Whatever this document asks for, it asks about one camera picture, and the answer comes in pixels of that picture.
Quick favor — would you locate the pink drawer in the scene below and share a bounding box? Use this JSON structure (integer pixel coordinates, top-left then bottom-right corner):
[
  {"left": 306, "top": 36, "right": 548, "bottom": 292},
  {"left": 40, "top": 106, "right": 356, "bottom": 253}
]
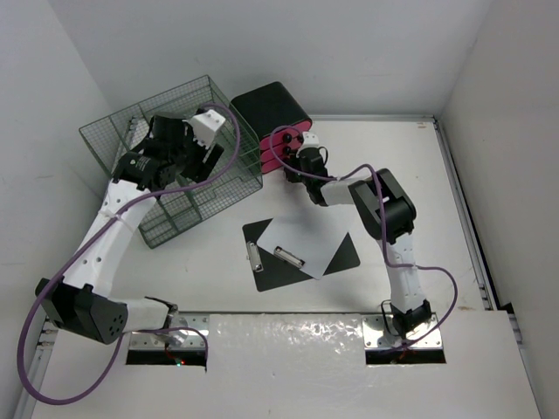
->
[
  {"left": 260, "top": 143, "right": 300, "bottom": 164},
  {"left": 261, "top": 159, "right": 286, "bottom": 175},
  {"left": 259, "top": 120, "right": 313, "bottom": 154}
]

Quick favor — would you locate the black drawer cabinet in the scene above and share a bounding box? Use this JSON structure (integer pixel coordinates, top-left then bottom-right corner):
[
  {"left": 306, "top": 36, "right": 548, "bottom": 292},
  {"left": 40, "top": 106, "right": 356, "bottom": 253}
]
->
[{"left": 231, "top": 81, "right": 313, "bottom": 140}]

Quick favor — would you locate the pink bottom drawer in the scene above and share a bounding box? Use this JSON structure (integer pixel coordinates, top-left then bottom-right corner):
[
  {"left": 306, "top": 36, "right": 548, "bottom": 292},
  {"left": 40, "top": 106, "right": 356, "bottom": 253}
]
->
[{"left": 261, "top": 159, "right": 286, "bottom": 175}]

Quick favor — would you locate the purple cable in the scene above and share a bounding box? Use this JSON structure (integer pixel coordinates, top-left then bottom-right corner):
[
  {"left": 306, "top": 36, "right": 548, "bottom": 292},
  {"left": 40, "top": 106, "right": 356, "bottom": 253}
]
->
[
  {"left": 16, "top": 103, "right": 242, "bottom": 403},
  {"left": 268, "top": 125, "right": 459, "bottom": 350}
]

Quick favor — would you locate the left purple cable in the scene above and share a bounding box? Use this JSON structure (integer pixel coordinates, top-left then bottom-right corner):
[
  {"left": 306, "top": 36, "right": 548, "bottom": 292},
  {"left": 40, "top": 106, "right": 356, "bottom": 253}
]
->
[{"left": 16, "top": 103, "right": 242, "bottom": 403}]

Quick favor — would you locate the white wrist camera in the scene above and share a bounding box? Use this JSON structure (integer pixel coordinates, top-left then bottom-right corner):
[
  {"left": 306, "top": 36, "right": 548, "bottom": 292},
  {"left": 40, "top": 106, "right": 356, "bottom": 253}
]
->
[
  {"left": 296, "top": 131, "right": 320, "bottom": 156},
  {"left": 187, "top": 109, "right": 226, "bottom": 148}
]

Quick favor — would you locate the white clipboard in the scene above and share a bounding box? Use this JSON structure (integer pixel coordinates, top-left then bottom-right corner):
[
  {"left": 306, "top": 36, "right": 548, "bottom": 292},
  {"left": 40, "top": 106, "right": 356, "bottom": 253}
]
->
[{"left": 257, "top": 215, "right": 349, "bottom": 279}]

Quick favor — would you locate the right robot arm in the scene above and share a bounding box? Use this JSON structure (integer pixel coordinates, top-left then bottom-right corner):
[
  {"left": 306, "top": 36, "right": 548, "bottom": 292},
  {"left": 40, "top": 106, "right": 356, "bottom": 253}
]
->
[{"left": 279, "top": 147, "right": 431, "bottom": 339}]

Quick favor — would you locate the black clipboard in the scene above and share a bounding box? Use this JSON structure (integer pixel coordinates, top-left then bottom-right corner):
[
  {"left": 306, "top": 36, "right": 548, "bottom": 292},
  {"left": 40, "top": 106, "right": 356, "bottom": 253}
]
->
[{"left": 242, "top": 217, "right": 362, "bottom": 292}]

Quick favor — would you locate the green wire mesh organizer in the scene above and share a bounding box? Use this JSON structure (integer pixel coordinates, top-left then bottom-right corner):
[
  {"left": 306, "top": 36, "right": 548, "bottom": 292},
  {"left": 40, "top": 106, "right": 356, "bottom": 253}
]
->
[{"left": 79, "top": 75, "right": 263, "bottom": 249}]

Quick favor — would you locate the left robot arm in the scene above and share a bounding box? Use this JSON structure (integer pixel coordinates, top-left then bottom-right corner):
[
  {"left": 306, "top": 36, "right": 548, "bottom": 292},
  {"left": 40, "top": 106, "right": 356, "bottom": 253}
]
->
[{"left": 41, "top": 109, "right": 226, "bottom": 344}]

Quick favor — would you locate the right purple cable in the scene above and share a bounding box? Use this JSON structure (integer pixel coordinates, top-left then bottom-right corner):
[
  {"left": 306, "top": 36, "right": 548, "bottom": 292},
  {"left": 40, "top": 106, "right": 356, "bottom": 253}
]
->
[{"left": 268, "top": 125, "right": 459, "bottom": 350}]

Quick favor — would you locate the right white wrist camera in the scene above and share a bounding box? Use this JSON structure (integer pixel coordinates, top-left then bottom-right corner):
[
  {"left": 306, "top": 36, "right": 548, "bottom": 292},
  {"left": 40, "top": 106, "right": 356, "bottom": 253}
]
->
[{"left": 296, "top": 131, "right": 320, "bottom": 156}]

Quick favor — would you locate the pink top drawer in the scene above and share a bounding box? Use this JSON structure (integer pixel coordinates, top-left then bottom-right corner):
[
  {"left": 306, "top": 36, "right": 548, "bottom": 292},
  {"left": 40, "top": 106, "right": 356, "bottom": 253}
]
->
[{"left": 259, "top": 120, "right": 313, "bottom": 154}]

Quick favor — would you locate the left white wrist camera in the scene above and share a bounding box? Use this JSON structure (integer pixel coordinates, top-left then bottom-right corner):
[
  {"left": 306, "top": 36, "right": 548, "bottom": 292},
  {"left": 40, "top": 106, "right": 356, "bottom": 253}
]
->
[{"left": 187, "top": 109, "right": 226, "bottom": 148}]

